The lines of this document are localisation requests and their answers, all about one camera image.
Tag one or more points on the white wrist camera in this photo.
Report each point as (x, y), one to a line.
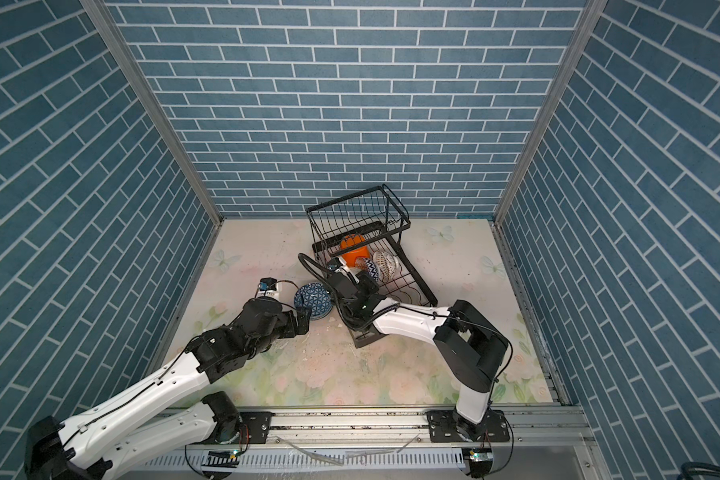
(342, 268)
(268, 287)

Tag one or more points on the aluminium right corner post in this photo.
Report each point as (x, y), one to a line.
(572, 55)

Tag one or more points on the black wire dish rack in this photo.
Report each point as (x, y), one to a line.
(362, 232)

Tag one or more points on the orange plastic bowl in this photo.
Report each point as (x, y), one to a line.
(355, 251)

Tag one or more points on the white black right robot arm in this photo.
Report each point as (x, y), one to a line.
(470, 345)

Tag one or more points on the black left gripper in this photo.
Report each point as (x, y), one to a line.
(292, 328)

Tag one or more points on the aluminium corner post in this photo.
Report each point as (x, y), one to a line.
(572, 55)
(106, 27)

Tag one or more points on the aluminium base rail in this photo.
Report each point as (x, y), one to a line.
(545, 441)

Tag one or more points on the aluminium left corner post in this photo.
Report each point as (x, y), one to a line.
(106, 27)

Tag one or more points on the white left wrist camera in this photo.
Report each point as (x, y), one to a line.
(268, 287)

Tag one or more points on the blue white patterned bowl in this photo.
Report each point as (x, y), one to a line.
(315, 296)

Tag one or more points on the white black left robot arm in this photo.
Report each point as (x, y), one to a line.
(111, 439)

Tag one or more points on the orange patterned cream bowl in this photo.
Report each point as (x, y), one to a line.
(369, 266)

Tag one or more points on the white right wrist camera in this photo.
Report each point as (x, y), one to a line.
(342, 268)

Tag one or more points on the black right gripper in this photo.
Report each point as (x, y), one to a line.
(365, 281)

